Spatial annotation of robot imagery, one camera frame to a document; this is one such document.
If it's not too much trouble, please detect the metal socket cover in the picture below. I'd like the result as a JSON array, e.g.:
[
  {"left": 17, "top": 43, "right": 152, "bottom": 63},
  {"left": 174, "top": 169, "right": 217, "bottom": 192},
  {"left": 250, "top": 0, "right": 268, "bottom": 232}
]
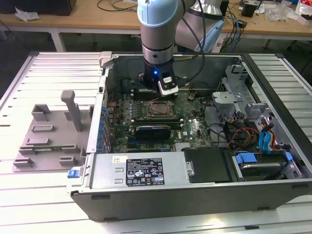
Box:
[{"left": 146, "top": 101, "right": 175, "bottom": 119}]

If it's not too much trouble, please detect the CPU socket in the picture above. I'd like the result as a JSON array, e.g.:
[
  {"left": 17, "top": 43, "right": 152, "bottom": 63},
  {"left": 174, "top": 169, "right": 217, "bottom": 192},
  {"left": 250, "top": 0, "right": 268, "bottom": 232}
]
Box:
[{"left": 144, "top": 100, "right": 176, "bottom": 120}]

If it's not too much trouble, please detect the gray case latch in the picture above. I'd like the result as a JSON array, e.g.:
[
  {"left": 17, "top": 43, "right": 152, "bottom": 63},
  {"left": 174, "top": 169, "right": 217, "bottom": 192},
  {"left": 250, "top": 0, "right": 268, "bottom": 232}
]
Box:
[{"left": 99, "top": 51, "right": 115, "bottom": 68}]

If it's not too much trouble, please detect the black graphics card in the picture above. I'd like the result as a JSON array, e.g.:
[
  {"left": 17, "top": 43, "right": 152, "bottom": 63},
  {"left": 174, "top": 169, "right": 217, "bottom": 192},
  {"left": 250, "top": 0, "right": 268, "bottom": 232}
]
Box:
[{"left": 135, "top": 125, "right": 172, "bottom": 141}]

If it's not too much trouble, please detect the green motherboard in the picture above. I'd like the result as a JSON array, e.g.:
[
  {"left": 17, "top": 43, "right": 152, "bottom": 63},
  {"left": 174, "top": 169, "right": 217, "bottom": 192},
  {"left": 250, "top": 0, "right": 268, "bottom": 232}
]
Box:
[{"left": 106, "top": 87, "right": 215, "bottom": 155}]

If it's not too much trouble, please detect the wooden desk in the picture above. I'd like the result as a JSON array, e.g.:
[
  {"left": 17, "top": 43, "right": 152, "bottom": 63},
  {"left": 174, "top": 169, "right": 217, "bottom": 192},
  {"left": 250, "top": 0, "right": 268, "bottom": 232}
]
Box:
[{"left": 0, "top": 0, "right": 312, "bottom": 53}]

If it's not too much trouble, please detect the silver metal drive cage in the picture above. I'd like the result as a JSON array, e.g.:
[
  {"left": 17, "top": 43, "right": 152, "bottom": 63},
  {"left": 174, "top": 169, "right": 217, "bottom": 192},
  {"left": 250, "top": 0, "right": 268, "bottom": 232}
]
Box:
[{"left": 211, "top": 60, "right": 277, "bottom": 127}]

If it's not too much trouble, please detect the silver power supply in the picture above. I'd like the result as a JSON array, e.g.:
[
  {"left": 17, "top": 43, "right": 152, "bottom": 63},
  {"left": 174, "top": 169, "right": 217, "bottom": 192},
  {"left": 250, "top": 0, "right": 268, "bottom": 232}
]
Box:
[{"left": 90, "top": 152, "right": 187, "bottom": 190}]

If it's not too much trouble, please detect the black plastic cover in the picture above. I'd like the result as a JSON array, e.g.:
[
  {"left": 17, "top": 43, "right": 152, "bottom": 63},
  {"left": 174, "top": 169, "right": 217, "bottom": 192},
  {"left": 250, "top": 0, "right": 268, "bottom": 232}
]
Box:
[{"left": 182, "top": 147, "right": 232, "bottom": 184}]

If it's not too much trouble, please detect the green RAM stick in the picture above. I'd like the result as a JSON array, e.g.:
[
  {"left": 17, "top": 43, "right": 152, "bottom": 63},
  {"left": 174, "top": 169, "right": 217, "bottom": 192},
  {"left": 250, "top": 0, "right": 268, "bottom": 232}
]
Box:
[{"left": 33, "top": 145, "right": 76, "bottom": 150}]

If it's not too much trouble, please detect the small black box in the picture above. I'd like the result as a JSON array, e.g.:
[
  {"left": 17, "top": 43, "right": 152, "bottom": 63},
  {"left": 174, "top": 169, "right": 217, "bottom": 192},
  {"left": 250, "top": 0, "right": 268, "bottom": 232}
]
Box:
[{"left": 241, "top": 3, "right": 256, "bottom": 18}]

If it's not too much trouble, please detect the gray parts rack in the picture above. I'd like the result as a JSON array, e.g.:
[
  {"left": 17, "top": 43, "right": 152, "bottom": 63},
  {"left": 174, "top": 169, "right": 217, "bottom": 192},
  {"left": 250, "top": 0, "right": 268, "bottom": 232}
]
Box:
[{"left": 12, "top": 90, "right": 95, "bottom": 173}]

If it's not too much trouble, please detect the blue case tab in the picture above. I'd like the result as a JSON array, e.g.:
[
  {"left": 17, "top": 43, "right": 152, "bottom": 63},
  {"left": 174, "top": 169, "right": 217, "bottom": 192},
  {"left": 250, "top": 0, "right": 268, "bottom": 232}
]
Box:
[{"left": 66, "top": 168, "right": 81, "bottom": 179}]

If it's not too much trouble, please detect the hard disk in blue carrier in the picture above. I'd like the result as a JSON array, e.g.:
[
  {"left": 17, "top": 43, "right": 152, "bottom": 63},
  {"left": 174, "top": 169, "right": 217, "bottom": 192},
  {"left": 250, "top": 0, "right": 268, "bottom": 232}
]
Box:
[{"left": 234, "top": 151, "right": 293, "bottom": 182}]

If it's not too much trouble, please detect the black PC case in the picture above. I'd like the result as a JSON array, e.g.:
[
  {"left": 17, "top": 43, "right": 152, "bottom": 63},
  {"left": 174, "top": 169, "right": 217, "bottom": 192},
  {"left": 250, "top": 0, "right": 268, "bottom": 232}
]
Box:
[{"left": 65, "top": 51, "right": 312, "bottom": 222}]

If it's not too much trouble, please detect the large black case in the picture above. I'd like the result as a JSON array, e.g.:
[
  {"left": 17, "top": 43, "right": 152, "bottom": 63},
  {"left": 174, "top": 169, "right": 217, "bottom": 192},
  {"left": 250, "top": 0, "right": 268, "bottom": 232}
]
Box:
[{"left": 0, "top": 0, "right": 78, "bottom": 16}]

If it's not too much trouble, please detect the crumpled white plastic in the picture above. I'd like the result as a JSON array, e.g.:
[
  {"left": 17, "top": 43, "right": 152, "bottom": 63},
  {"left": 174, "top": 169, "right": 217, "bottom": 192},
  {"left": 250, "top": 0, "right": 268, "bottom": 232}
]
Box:
[{"left": 14, "top": 6, "right": 40, "bottom": 22}]

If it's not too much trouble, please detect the clear plastic bag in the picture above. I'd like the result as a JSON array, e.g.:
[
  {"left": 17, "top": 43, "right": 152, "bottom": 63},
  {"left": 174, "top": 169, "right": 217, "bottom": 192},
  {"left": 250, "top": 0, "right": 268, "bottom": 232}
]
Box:
[{"left": 267, "top": 4, "right": 297, "bottom": 21}]

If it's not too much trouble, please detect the white snack bag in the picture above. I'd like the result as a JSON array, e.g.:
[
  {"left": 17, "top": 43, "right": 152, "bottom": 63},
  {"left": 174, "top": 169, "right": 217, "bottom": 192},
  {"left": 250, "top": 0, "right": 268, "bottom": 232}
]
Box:
[{"left": 296, "top": 0, "right": 312, "bottom": 25}]

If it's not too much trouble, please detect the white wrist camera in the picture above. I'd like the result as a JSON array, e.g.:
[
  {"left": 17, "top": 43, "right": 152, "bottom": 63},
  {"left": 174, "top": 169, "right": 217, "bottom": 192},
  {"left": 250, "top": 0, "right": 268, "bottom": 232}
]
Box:
[{"left": 157, "top": 72, "right": 180, "bottom": 98}]

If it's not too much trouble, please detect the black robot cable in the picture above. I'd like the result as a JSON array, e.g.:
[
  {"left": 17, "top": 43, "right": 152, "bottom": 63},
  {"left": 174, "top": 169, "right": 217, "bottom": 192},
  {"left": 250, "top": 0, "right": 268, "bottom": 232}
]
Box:
[{"left": 179, "top": 0, "right": 206, "bottom": 85}]

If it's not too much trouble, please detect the red yellow wire bundle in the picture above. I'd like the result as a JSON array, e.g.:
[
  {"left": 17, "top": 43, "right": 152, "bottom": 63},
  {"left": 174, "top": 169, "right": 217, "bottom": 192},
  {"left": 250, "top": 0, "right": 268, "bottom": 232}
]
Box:
[{"left": 226, "top": 125, "right": 261, "bottom": 149}]

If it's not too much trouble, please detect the blue flat cable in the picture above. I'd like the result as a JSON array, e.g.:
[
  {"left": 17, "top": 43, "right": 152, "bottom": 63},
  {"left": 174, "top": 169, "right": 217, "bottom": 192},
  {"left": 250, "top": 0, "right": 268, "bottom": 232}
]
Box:
[
  {"left": 258, "top": 131, "right": 268, "bottom": 154},
  {"left": 264, "top": 123, "right": 276, "bottom": 155}
]

